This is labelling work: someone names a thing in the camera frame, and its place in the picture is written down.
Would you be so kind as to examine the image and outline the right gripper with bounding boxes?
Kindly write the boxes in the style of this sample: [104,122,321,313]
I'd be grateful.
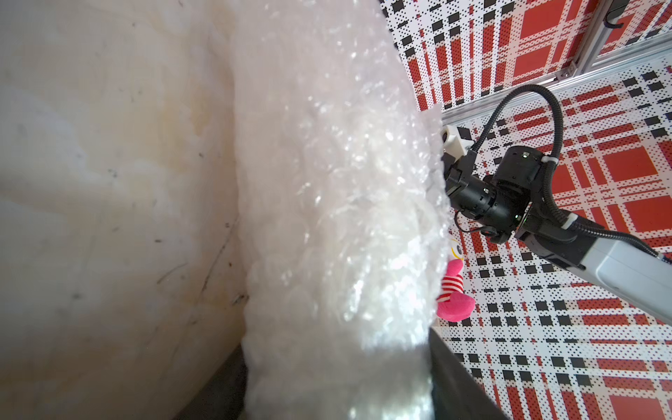
[442,150,504,221]

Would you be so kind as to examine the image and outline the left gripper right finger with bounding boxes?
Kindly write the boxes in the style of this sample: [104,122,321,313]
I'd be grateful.
[429,328,508,420]

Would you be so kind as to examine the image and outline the pink owl plush toy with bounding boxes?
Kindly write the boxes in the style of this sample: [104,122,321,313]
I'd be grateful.
[437,238,475,323]

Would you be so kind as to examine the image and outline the bubble wrap sheet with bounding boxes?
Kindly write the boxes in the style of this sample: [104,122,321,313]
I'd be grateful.
[231,1,449,419]

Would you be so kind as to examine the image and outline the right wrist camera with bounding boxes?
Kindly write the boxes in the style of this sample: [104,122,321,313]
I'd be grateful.
[442,125,474,159]

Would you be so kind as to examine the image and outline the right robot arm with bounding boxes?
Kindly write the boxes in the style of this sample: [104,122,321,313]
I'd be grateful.
[441,85,671,324]

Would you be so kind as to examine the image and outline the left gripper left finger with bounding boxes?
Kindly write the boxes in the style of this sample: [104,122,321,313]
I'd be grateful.
[174,346,249,420]

